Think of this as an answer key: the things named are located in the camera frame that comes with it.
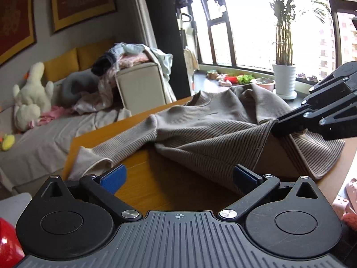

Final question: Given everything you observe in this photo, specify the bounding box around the yellow cushion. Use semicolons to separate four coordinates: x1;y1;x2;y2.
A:
77;38;114;71
44;48;79;82

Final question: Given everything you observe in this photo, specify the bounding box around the white plush duck toy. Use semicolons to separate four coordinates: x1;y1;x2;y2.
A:
13;62;54;132

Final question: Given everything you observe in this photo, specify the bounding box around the yellow cushion right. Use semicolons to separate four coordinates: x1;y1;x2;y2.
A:
77;38;114;71

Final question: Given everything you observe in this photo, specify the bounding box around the green leafy tray plant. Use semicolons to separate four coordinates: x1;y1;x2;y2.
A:
237;74;255;85

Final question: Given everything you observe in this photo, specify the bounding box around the beige ribbed knit sweater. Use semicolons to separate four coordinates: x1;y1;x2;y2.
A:
68;85;344;192

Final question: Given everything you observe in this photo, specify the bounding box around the tall green bamboo plant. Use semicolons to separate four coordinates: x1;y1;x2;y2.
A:
270;0;331;66

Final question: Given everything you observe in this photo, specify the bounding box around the white ribbed plant pot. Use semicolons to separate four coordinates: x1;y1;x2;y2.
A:
272;64;297;100

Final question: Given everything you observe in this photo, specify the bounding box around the yellow plush toy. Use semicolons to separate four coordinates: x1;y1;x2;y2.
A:
1;134;15;151

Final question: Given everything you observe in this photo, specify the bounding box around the pink patterned box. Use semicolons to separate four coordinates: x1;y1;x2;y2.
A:
332;178;357;232

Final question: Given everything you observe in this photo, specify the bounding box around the grey neck pillow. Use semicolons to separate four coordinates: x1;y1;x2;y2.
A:
60;69;99;107

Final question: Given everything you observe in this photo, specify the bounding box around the red round object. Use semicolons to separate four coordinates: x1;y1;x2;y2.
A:
0;218;25;268

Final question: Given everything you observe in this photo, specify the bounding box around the pink cloth on sofa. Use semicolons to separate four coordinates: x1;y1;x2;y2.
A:
28;106;74;129

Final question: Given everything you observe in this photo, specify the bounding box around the grey sofa bed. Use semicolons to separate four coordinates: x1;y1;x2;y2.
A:
0;61;174;196

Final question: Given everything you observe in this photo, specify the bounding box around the yellow cushion left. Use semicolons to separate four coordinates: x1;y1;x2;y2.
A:
44;48;79;82

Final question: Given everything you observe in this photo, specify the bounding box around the pink bowl planter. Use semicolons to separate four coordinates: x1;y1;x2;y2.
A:
251;77;275;92

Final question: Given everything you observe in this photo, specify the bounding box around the pile of clothes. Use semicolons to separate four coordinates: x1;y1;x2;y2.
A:
74;42;176;115

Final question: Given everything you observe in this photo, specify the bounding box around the white box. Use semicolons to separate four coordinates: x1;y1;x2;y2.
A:
0;192;32;228

